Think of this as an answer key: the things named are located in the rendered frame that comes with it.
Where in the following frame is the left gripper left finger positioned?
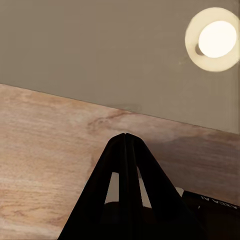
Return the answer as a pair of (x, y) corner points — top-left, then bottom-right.
(58, 133), (133, 240)

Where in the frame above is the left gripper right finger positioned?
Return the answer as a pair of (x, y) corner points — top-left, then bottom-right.
(125, 133), (210, 240)

